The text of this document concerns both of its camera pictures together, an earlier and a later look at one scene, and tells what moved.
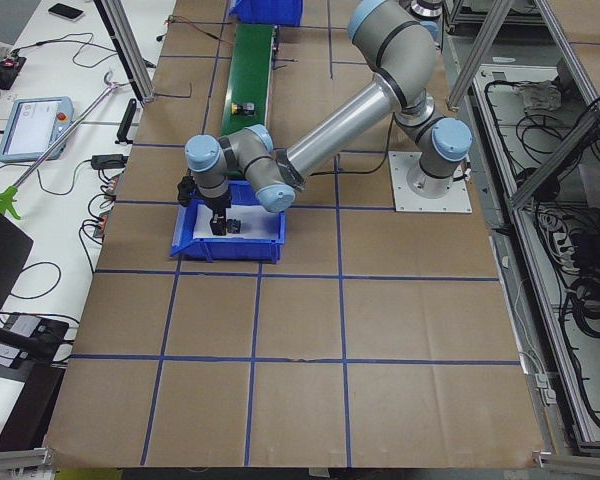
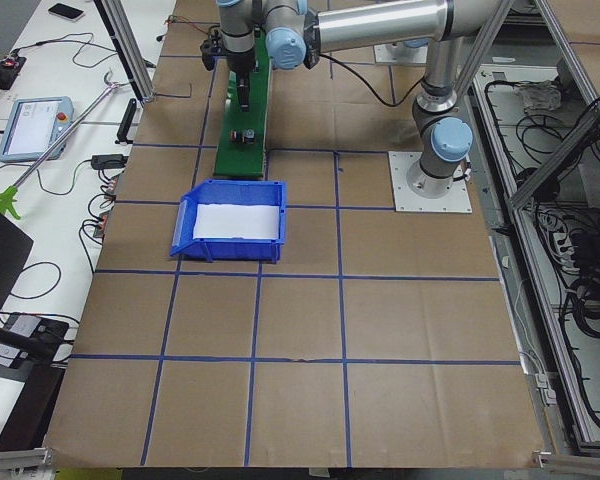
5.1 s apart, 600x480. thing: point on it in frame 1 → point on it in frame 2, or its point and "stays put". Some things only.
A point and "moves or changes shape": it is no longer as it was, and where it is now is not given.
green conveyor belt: (249, 76) stays put
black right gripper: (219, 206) → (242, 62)
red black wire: (173, 19) stays put
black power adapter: (108, 161) stays put
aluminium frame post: (116, 22) stays put
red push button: (233, 225) moves or changes shape
